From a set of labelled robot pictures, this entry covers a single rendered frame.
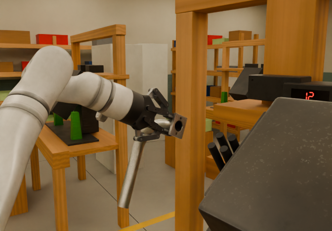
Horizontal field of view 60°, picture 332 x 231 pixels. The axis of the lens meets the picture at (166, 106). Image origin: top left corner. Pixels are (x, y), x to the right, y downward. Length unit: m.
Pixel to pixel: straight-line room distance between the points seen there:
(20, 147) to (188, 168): 0.83
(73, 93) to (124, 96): 0.10
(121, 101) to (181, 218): 0.82
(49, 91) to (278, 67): 0.63
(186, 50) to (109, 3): 6.98
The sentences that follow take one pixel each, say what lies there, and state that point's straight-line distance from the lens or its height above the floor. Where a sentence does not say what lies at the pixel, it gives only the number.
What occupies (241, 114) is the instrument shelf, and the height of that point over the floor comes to 1.52.
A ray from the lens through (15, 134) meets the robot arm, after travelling 0.46.
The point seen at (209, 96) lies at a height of 0.85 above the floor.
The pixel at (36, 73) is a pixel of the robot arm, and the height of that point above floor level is 1.65.
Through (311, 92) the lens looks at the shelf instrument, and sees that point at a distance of 0.76.
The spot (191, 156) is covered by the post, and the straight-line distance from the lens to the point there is 1.17.
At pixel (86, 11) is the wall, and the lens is 7.79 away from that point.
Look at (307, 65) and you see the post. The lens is 0.86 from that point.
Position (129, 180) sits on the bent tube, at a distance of 0.79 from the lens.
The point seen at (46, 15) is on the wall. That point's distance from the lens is 7.53.
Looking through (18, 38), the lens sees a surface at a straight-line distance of 6.84.
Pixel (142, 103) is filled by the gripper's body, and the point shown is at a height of 1.58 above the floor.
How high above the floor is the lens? 1.67
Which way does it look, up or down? 9 degrees down
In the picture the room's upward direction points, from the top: straight up
